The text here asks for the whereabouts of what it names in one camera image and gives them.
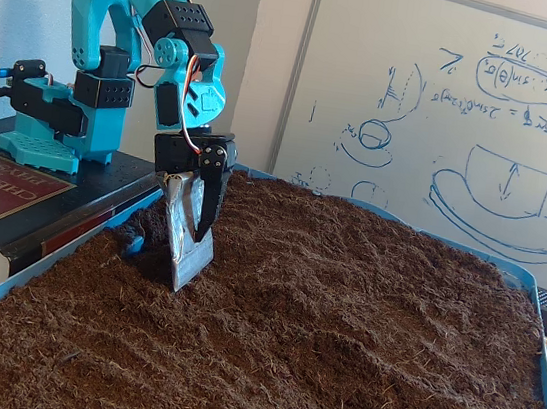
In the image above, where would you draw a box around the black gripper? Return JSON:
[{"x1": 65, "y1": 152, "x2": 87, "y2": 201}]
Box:
[{"x1": 141, "y1": 123, "x2": 240, "y2": 247}]

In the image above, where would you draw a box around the brown soil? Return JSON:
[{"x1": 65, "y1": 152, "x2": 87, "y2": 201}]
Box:
[{"x1": 0, "y1": 137, "x2": 547, "y2": 409}]

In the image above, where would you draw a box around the black chemistry handbook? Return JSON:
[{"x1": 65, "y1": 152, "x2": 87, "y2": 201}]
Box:
[{"x1": 0, "y1": 120, "x2": 172, "y2": 335}]

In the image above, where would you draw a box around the whiteboard with blue drawings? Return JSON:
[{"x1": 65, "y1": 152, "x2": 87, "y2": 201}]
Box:
[{"x1": 255, "y1": 0, "x2": 547, "y2": 300}]

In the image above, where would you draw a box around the blue plastic tray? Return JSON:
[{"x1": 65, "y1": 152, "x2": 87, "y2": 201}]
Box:
[{"x1": 0, "y1": 130, "x2": 547, "y2": 409}]

